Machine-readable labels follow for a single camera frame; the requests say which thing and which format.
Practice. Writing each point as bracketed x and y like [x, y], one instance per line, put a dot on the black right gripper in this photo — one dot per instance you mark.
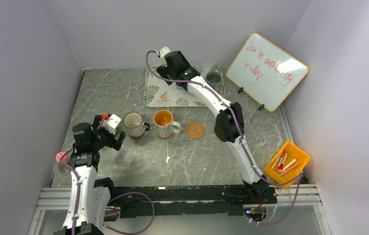
[165, 71]

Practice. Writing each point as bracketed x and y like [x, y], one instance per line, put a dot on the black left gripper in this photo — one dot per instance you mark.
[112, 142]

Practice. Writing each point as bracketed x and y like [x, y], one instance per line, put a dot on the light blue mug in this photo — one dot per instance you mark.
[184, 91]

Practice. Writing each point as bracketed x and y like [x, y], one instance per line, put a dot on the smooth wooden coaster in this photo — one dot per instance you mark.
[136, 136]

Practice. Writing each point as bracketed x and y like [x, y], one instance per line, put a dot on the white mug black rim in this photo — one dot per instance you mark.
[134, 123]

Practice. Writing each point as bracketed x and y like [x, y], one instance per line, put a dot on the grey-green mug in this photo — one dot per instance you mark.
[214, 78]

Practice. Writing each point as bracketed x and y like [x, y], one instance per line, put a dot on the yellow-inside patterned mug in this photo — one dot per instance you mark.
[166, 126]

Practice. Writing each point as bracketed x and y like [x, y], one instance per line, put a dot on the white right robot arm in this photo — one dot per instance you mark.
[229, 124]

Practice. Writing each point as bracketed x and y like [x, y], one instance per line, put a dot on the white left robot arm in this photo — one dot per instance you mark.
[89, 196]

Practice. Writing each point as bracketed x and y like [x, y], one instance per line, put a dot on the leaf-patterned white tray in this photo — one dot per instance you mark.
[158, 93]

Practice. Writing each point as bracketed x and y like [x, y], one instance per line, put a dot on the pink-capped bottle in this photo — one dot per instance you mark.
[64, 159]

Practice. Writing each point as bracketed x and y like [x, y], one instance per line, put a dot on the yellow-framed whiteboard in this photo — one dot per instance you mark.
[265, 72]

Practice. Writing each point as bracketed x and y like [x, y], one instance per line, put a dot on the pale marker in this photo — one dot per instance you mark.
[276, 162]

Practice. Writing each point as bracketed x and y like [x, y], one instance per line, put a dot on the red-capped white marker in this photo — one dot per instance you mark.
[282, 161]

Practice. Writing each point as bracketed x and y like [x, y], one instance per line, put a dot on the yellow plastic bin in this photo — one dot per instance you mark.
[294, 152]

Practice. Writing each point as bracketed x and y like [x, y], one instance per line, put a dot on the orange marker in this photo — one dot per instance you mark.
[291, 168]

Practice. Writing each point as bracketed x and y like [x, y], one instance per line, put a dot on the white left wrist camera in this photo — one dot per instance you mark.
[111, 122]

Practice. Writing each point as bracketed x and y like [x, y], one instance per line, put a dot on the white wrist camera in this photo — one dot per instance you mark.
[111, 122]
[162, 52]

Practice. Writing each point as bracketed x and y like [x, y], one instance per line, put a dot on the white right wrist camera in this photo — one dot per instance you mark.
[162, 52]

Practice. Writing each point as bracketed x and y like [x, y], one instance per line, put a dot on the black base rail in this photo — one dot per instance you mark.
[189, 200]

